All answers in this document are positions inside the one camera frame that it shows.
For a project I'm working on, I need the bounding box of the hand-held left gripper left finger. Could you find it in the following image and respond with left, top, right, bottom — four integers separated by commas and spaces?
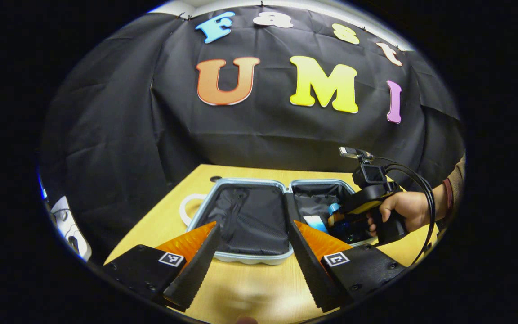
103, 221, 222, 312

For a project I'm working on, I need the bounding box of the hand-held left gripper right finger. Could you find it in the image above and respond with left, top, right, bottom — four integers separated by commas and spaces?
287, 219, 407, 312

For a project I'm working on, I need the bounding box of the blue green bottle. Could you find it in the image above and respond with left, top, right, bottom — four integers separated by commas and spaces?
328, 203, 355, 242

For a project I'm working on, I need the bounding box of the small clear blue tube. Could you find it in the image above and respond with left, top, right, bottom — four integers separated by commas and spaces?
303, 215, 330, 234

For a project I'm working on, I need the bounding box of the light blue suitcase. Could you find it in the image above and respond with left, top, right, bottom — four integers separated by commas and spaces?
179, 178, 376, 265

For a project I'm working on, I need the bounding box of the white plastic device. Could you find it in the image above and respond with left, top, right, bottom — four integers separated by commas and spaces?
50, 196, 92, 262

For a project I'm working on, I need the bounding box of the black backdrop cloth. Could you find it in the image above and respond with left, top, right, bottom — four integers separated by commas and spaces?
39, 4, 466, 262

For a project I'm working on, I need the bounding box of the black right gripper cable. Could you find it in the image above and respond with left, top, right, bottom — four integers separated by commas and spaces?
373, 155, 438, 266

